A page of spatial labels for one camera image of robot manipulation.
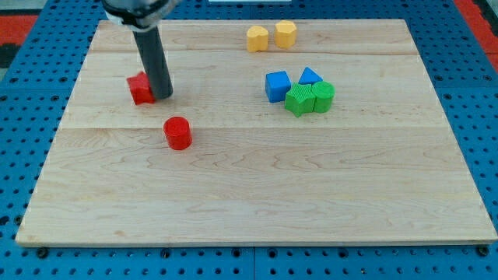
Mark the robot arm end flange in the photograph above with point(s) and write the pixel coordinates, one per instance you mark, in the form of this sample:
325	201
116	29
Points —
138	15

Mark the yellow heart block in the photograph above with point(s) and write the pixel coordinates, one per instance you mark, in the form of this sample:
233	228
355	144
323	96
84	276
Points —
257	39

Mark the yellow hexagon block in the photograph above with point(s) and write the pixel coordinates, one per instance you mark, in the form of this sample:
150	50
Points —
285	34

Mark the wooden board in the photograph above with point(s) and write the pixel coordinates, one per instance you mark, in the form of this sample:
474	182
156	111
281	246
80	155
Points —
382	167

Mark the blue cube block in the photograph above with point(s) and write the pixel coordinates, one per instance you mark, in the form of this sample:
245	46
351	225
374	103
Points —
277	84

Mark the green star block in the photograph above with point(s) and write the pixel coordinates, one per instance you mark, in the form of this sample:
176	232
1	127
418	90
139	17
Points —
300	99

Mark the red cylinder block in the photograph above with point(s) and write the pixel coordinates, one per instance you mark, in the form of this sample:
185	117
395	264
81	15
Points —
177	132

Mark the blue triangle block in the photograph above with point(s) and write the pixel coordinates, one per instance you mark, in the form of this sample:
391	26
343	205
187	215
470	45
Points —
309	77

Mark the green cylinder block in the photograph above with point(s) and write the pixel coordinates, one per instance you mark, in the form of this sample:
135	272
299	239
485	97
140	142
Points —
324	93

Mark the red star block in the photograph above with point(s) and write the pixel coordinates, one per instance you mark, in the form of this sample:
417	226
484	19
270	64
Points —
140	89

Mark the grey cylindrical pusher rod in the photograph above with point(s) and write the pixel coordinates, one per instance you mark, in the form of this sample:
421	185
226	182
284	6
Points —
154	62

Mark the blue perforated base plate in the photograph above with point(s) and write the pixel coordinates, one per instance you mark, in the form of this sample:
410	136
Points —
37	86

